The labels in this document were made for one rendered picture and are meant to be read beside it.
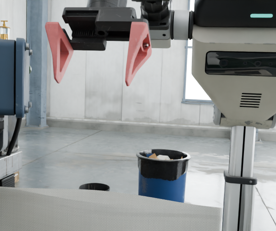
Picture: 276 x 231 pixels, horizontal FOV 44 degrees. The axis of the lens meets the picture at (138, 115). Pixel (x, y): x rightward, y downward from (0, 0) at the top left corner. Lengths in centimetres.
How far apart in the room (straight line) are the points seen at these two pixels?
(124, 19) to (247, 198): 94
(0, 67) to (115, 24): 16
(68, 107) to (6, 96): 896
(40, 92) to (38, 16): 196
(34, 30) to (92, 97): 231
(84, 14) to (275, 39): 66
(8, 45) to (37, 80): 902
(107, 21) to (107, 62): 855
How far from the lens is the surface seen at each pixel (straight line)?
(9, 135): 93
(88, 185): 348
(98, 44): 52
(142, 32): 45
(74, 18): 50
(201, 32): 105
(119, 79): 892
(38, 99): 942
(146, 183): 294
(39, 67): 941
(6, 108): 41
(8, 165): 94
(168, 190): 291
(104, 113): 905
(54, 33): 49
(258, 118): 120
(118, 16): 47
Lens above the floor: 126
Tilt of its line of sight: 5 degrees down
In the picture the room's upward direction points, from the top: 2 degrees clockwise
